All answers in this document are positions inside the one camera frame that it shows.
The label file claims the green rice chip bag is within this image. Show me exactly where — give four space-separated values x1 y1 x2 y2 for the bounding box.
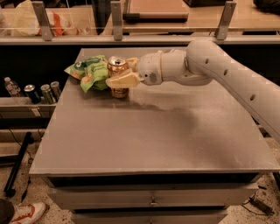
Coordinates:
65 55 109 93

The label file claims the small water bottle on shelf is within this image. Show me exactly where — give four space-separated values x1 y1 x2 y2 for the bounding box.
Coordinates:
4 77 23 97

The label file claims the middle metal bracket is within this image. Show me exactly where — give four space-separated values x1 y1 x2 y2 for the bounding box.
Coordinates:
110 0 123 41

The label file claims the left metal bracket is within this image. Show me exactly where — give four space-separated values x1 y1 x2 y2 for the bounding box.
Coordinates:
32 1 53 41

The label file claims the silver can on shelf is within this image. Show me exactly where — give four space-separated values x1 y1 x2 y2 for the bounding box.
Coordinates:
51 81 61 101

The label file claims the black power adapter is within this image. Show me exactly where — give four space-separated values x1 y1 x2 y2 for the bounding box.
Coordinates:
249 197 274 216

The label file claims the cabinet drawer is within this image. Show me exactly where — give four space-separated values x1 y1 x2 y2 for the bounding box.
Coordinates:
72 210 228 224
48 183 258 210

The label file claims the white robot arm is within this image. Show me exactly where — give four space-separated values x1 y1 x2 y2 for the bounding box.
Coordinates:
106 39 280 141

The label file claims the white orange plastic bag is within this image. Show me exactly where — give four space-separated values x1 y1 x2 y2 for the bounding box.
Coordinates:
0 0 92 37

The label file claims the dark can on shelf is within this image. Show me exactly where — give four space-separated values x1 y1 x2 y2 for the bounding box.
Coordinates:
24 84 41 104

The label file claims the green can on shelf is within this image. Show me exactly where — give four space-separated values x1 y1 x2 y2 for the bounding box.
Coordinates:
40 84 56 104

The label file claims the black stand leg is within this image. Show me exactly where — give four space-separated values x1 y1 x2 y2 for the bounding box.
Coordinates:
0 132 34 198

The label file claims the upper cabinet drawer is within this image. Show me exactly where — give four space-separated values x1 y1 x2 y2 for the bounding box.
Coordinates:
48 183 258 210

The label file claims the white red sneaker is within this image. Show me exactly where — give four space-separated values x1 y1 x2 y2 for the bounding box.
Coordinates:
9 202 48 224

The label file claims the metal bracket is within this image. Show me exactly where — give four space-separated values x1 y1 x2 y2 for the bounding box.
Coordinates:
214 1 236 40
110 0 123 41
32 1 53 41

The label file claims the right metal bracket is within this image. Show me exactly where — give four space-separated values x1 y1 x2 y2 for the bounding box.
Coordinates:
214 1 236 40

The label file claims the lower cabinet drawer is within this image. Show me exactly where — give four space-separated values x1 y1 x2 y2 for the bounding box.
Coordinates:
72 210 228 224

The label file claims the orange soda can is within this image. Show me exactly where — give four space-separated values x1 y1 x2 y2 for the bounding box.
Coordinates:
108 56 129 99

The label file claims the brown board on counter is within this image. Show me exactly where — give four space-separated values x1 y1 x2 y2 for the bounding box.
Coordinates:
122 0 188 22

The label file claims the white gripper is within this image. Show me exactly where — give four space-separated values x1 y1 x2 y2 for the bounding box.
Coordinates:
106 51 163 88

